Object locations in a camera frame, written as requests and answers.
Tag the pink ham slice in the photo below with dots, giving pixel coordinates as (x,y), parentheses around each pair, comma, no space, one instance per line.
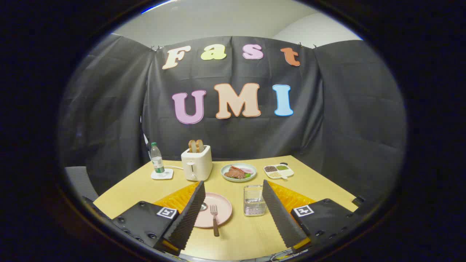
(247,170)

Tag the pale green plate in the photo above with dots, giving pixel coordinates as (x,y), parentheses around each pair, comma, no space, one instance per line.
(225,169)

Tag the green beans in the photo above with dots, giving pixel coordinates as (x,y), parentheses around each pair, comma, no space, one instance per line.
(281,167)

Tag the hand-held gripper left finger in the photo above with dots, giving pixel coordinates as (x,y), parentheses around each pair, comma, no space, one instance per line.
(189,214)

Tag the clear plastic water bottle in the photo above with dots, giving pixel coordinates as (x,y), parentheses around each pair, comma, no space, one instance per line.
(157,158)

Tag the pale yellow beans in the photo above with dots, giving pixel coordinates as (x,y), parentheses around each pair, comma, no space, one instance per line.
(275,174)

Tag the dark brown beans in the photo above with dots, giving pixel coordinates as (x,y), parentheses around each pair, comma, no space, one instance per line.
(270,169)

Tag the metal perforated basket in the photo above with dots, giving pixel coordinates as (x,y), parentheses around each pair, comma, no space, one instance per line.
(254,200)

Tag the cream toaster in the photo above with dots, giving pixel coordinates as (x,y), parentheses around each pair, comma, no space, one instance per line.
(196,163)

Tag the black backdrop cloth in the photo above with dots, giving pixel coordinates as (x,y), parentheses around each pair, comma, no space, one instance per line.
(255,138)

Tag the pink plate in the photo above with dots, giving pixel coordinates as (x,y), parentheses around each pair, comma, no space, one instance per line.
(224,207)

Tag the white divided dish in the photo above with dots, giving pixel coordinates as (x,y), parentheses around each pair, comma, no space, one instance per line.
(287,173)

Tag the grey chair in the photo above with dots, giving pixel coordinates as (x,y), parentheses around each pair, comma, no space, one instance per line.
(82,182)

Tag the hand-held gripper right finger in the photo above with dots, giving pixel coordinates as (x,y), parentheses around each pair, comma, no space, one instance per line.
(282,214)

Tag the toasted bread slice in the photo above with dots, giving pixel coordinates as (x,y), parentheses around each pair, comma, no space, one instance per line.
(192,146)
(200,145)

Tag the brown steak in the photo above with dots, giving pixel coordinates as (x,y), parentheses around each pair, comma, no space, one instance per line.
(235,173)

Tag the white square coaster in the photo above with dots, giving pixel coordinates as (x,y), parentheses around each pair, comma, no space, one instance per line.
(168,175)

